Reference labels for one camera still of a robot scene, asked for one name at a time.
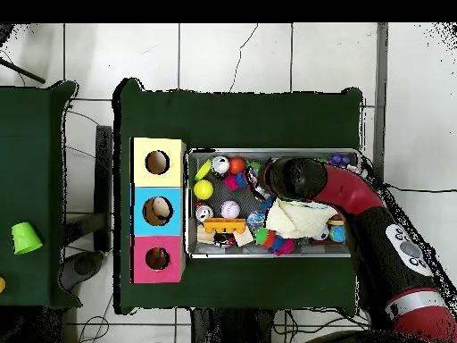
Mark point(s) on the orange plastic tray block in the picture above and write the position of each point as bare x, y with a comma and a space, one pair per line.
225, 226

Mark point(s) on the cream waffle cloth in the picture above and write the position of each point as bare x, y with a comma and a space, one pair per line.
296, 218

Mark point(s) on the purple spiky toy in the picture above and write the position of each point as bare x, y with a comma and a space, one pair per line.
339, 158

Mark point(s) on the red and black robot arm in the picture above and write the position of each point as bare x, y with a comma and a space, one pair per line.
350, 189

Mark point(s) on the wooden box with three holes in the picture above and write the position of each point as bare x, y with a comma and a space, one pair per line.
175, 196

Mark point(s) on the white baseball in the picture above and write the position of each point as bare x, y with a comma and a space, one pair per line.
230, 209

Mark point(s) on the yellow ball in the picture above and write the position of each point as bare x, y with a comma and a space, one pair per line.
203, 189

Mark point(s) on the red-orange ball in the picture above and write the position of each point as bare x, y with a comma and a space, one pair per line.
237, 165

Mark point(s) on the crushed silver can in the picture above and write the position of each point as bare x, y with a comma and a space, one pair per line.
220, 165

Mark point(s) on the yellow-green disc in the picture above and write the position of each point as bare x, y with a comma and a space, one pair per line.
203, 169

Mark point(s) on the green cloth table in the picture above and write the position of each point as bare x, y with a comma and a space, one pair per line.
214, 121
36, 179

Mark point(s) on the multicolour spiky caterpillar toy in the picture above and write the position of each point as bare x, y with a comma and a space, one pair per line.
275, 241

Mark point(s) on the black floor stand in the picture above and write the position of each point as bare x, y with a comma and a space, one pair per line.
103, 179

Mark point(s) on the green cup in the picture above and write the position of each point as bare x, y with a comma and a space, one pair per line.
26, 238

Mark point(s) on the black rod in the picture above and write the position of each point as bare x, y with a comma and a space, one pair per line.
21, 71

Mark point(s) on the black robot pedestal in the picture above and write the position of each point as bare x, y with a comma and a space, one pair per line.
235, 329

